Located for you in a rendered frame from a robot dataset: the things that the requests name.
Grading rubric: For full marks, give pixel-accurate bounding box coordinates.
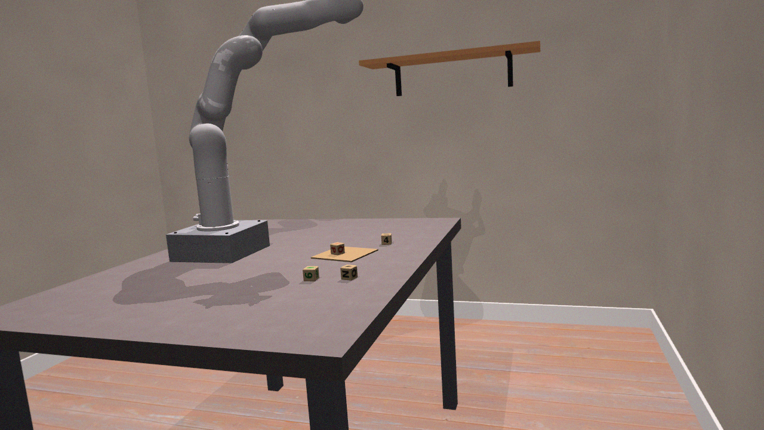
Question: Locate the tan flat mat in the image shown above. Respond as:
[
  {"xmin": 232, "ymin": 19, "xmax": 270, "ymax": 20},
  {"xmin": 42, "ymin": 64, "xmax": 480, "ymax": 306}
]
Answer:
[{"xmin": 311, "ymin": 247, "xmax": 378, "ymax": 262}]

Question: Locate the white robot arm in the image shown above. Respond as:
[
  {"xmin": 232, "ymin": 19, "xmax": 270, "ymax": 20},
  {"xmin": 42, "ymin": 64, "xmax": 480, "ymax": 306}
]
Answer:
[{"xmin": 189, "ymin": 0, "xmax": 363, "ymax": 232}]

